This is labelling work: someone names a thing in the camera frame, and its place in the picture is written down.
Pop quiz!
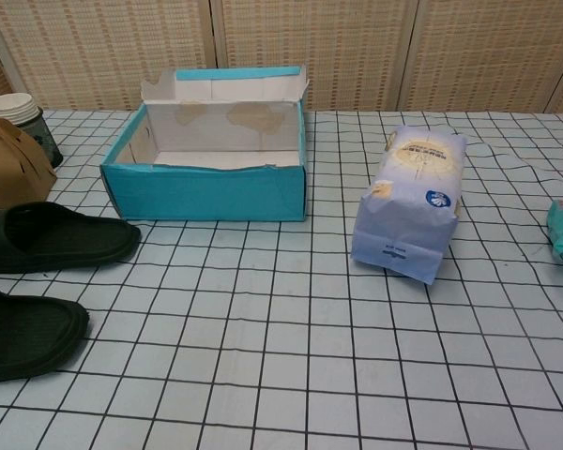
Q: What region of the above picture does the light blue checked tablecloth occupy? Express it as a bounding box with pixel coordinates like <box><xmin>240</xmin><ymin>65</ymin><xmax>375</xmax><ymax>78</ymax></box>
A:
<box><xmin>0</xmin><ymin>109</ymin><xmax>563</xmax><ymax>450</ymax></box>

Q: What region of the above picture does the blue cardboard shoe box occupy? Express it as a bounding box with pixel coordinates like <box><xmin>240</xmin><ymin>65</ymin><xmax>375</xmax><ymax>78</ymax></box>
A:
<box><xmin>99</xmin><ymin>64</ymin><xmax>311</xmax><ymax>222</ymax></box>

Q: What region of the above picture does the black rubber slipper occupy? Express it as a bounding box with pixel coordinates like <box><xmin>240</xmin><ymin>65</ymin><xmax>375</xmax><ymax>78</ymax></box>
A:
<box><xmin>0</xmin><ymin>201</ymin><xmax>143</xmax><ymax>275</ymax></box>
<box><xmin>0</xmin><ymin>280</ymin><xmax>91</xmax><ymax>386</ymax></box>

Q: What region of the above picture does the stack of white paper cups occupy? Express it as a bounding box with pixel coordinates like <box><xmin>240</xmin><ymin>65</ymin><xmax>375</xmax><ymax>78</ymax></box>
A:
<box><xmin>0</xmin><ymin>92</ymin><xmax>39</xmax><ymax>127</ymax></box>

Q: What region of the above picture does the woven bamboo folding screen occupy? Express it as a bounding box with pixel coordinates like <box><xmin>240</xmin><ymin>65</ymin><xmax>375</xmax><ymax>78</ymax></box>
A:
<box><xmin>0</xmin><ymin>0</ymin><xmax>563</xmax><ymax>114</ymax></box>

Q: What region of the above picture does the dark green printed cup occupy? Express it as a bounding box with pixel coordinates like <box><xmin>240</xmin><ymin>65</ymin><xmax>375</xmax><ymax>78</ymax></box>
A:
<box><xmin>16</xmin><ymin>106</ymin><xmax>65</xmax><ymax>169</ymax></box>

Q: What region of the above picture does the pale blue paper bag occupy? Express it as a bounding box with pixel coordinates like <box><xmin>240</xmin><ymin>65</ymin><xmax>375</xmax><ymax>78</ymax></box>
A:
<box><xmin>349</xmin><ymin>124</ymin><xmax>467</xmax><ymax>286</ymax></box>

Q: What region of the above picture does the brown paper bag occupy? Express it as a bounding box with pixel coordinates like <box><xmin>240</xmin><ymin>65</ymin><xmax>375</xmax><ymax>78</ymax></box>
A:
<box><xmin>0</xmin><ymin>116</ymin><xmax>58</xmax><ymax>212</ymax></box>

